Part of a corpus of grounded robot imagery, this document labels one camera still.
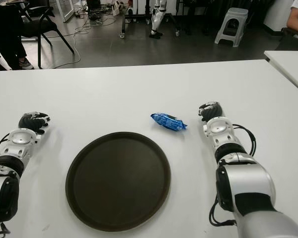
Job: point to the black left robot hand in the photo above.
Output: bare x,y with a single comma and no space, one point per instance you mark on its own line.
32,121

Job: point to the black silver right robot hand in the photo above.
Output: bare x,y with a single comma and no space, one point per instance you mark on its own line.
212,111

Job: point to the blue Oreo packet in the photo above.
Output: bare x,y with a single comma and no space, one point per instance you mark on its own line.
169,122

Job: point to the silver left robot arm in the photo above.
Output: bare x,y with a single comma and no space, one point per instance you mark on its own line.
20,140

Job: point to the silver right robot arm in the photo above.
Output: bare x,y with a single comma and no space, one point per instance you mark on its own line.
248,178

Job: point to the white side table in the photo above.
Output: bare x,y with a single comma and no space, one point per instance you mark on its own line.
290,64

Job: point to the person in black trousers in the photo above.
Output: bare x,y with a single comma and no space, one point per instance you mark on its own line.
5,29

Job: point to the black metal chair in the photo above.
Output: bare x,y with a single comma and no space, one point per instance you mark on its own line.
43,26

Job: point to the grey plastic stool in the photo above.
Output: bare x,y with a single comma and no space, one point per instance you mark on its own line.
234,13

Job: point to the round dark brown tray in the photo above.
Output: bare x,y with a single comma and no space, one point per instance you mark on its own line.
118,178

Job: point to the black office chair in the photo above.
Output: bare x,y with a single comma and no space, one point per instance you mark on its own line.
291,41

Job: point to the white humanoid robot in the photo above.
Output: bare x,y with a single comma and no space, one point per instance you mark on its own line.
157,19

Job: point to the white framed panel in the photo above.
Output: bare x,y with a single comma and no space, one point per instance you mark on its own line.
64,13

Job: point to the person in white shirt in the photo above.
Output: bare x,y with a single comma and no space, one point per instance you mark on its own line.
296,21

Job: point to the white paper bag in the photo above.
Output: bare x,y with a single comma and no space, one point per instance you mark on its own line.
116,8

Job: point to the black wheeled frame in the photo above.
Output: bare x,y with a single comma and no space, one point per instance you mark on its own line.
123,22

